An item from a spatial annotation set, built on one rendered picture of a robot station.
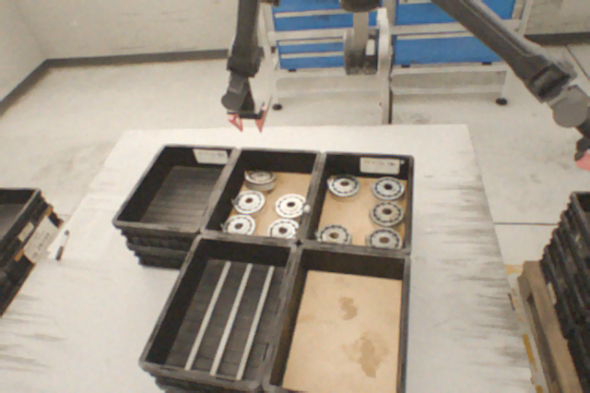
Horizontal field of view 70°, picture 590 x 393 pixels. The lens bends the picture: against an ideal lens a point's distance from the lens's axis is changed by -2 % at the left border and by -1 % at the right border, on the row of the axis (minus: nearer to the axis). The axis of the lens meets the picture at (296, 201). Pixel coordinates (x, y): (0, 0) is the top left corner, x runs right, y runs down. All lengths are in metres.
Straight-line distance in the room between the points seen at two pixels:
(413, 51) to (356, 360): 2.41
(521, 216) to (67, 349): 2.22
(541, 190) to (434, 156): 1.14
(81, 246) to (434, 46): 2.45
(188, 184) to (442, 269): 0.91
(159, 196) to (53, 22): 3.47
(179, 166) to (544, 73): 1.22
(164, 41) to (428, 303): 3.65
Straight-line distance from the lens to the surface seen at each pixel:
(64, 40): 4.92
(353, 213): 1.36
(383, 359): 1.10
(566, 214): 1.98
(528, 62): 1.00
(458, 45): 3.17
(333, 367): 1.09
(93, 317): 1.53
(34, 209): 2.33
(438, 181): 1.68
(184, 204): 1.52
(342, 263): 1.18
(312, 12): 3.01
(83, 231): 1.81
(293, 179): 1.49
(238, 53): 1.14
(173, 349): 1.20
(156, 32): 4.41
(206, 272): 1.30
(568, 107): 0.97
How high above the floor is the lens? 1.84
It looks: 45 degrees down
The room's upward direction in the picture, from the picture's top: 9 degrees counter-clockwise
